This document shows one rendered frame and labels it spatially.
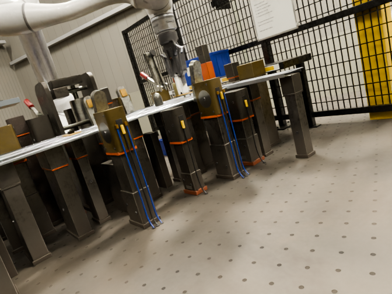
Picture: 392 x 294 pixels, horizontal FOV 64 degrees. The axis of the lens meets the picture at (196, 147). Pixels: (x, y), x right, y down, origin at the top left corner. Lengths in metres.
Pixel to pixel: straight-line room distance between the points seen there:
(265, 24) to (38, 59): 1.06
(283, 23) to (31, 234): 1.29
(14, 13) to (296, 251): 1.18
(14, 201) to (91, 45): 5.42
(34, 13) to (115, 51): 4.57
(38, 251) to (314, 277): 0.72
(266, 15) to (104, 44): 4.65
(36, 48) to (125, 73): 4.25
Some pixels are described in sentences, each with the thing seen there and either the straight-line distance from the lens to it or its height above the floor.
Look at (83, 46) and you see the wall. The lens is 6.41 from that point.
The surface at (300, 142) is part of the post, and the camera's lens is 1.13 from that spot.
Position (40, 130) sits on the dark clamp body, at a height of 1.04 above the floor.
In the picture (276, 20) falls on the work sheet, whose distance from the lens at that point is 1.59.
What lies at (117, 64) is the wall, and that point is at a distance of 5.87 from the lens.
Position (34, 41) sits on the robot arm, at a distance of 1.58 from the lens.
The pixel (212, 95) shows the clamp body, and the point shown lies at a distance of 1.02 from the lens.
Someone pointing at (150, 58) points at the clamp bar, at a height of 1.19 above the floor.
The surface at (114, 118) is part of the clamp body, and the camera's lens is 0.85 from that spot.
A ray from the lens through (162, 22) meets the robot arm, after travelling 1.23.
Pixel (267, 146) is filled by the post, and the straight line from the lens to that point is 1.25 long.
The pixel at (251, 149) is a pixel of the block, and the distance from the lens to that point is 1.16.
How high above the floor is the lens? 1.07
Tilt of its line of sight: 12 degrees down
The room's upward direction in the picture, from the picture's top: 16 degrees counter-clockwise
